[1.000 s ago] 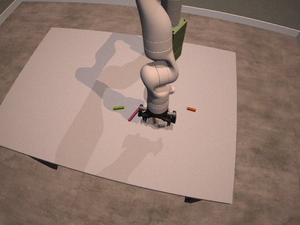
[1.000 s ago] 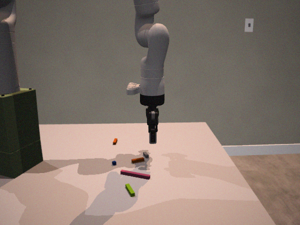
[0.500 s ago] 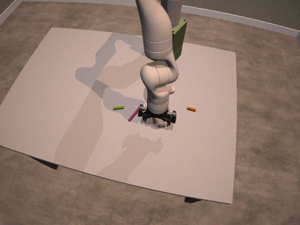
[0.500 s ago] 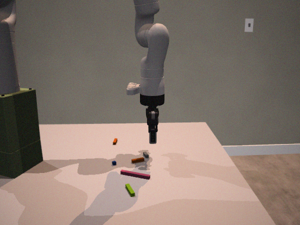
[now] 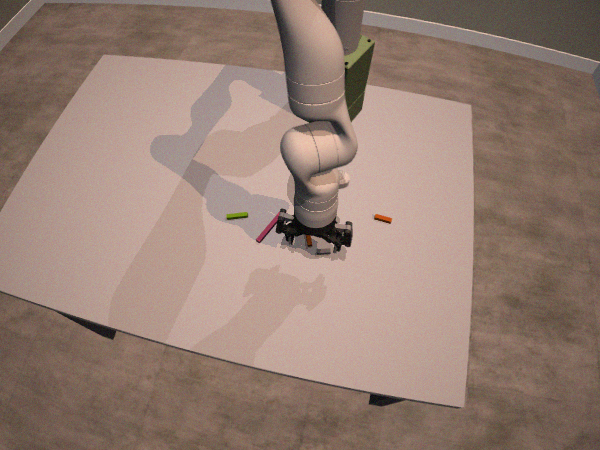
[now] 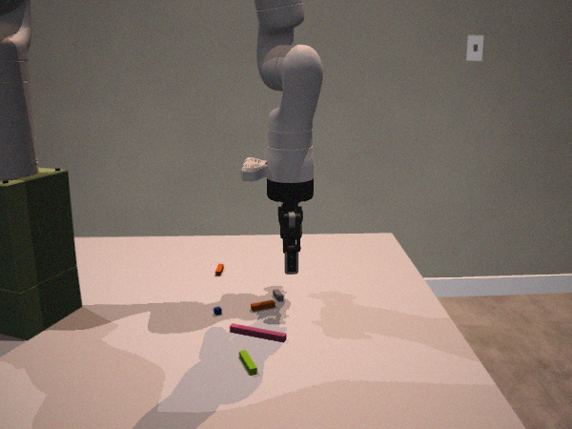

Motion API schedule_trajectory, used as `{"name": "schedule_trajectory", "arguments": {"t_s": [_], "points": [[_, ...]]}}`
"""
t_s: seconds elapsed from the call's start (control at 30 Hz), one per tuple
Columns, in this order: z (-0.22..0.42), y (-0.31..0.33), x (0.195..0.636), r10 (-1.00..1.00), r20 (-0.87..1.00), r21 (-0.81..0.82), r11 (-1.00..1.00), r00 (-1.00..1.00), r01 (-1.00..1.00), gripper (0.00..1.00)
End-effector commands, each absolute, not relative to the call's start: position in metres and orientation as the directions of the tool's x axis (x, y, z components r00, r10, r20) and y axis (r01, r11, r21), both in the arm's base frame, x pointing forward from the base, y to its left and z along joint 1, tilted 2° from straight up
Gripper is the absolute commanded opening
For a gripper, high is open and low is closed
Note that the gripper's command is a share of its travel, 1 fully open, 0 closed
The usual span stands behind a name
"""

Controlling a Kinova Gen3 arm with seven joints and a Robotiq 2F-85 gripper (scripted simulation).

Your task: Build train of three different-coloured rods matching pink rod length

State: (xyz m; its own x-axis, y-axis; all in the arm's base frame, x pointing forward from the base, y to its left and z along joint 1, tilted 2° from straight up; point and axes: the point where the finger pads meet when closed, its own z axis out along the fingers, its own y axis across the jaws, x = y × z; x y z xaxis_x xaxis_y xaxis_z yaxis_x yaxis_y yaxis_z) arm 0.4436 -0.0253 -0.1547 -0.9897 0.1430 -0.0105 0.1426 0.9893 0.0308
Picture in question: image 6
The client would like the lime green rod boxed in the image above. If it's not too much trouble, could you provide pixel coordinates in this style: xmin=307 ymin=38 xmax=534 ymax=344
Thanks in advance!
xmin=239 ymin=350 xmax=257 ymax=376

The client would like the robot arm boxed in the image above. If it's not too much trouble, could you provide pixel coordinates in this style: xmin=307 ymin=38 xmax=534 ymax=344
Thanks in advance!
xmin=0 ymin=0 xmax=323 ymax=183

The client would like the grey rod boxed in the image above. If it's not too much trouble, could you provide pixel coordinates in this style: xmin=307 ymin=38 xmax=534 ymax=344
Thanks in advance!
xmin=273 ymin=289 xmax=283 ymax=302

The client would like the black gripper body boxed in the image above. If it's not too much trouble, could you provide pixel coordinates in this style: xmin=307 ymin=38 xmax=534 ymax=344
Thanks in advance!
xmin=267 ymin=179 xmax=314 ymax=216

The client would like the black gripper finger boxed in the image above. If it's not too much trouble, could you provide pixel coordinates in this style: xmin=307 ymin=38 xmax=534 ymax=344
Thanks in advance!
xmin=278 ymin=206 xmax=302 ymax=245
xmin=278 ymin=211 xmax=303 ymax=275

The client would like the pink long rod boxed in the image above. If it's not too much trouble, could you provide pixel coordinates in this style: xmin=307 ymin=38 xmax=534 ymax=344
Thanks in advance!
xmin=230 ymin=324 xmax=286 ymax=342

